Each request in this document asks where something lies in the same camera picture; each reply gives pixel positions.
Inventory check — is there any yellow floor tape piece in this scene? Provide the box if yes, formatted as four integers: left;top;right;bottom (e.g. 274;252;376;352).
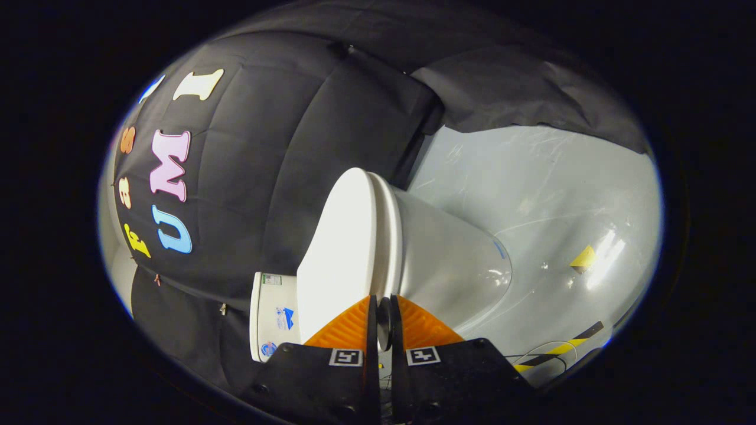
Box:
569;245;597;274

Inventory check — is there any black yellow striped tape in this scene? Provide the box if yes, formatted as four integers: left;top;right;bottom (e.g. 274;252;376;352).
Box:
513;321;605;373

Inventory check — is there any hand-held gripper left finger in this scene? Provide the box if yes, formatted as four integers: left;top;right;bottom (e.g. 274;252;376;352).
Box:
239;295;382;425

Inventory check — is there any black lid pull tab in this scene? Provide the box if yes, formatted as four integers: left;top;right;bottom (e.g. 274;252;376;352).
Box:
378;297;392;352

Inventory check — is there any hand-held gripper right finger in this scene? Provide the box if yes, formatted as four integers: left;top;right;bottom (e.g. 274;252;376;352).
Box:
390;294;535;425

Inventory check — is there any black backdrop cloth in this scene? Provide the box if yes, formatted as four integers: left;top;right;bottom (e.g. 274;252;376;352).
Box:
109;0;653;396

